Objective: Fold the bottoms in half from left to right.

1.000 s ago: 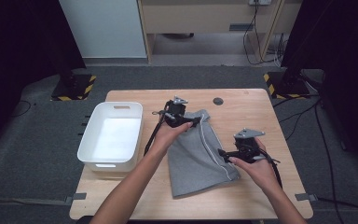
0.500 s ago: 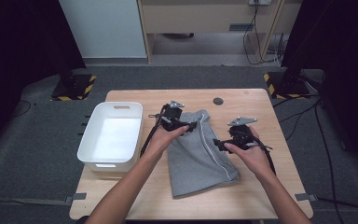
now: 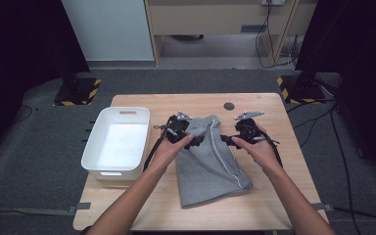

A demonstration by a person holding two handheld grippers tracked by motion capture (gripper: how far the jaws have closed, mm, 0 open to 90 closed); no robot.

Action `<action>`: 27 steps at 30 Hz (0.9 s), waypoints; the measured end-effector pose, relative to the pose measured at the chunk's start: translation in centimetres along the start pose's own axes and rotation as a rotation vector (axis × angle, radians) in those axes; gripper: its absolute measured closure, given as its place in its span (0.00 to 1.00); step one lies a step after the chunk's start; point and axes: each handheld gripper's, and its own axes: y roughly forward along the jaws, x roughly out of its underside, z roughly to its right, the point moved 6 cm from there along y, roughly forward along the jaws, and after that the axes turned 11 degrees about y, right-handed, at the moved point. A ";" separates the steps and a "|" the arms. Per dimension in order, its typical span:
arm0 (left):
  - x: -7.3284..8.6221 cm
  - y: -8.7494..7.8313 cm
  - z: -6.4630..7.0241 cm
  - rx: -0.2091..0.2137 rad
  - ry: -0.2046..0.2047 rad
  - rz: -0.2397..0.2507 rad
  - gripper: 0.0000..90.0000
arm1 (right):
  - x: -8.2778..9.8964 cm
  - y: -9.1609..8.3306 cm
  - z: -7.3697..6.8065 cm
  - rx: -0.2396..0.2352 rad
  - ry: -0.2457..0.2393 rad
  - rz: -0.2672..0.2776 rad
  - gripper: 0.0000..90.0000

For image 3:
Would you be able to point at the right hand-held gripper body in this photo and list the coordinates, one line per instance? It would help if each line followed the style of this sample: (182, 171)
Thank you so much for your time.
(249, 130)

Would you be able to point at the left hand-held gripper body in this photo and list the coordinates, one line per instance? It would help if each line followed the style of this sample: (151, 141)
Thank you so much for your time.
(176, 129)

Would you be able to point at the gray sweatpants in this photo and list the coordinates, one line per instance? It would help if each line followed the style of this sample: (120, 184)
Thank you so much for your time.
(209, 169)

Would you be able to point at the white plastic bin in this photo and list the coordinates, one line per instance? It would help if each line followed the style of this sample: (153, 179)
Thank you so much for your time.
(117, 147)

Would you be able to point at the person's left hand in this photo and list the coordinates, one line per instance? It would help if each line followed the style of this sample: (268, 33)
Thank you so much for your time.
(168, 156)

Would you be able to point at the person's right hand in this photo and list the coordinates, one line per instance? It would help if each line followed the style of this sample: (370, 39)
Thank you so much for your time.
(261, 156)

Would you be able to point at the black yellow striped stand base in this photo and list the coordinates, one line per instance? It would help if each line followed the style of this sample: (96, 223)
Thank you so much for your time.
(302, 91)
(78, 93)

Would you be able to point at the gray tape piece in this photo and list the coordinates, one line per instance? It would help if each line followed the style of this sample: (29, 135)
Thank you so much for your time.
(323, 206)
(81, 206)

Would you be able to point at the light wooden desk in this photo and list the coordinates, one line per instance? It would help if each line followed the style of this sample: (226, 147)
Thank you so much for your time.
(209, 16)

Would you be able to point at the white cabinet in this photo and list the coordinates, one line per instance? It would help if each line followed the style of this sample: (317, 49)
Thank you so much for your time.
(111, 29)

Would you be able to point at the black curtain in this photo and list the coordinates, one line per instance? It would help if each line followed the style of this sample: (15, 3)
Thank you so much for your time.
(355, 49)
(19, 49)

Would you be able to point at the black metal bracket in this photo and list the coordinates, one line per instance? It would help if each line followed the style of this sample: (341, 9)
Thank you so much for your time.
(91, 130)

